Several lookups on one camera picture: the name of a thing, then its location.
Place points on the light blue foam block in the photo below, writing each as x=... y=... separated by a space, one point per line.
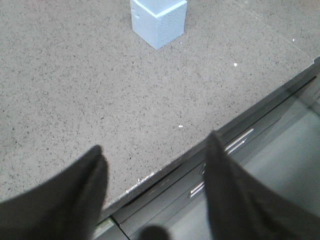
x=158 y=22

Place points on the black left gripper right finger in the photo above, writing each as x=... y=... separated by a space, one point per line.
x=242 y=208

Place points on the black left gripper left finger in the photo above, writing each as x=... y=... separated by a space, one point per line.
x=66 y=207

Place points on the upper silver drawer handle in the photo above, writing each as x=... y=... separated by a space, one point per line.
x=238 y=142

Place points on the silver drawer handle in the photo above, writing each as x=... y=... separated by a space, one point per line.
x=238 y=142
x=198 y=188

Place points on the grey drawer cabinet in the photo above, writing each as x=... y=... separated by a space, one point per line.
x=283 y=153

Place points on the lower silver drawer handle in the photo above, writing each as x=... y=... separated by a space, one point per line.
x=198 y=188

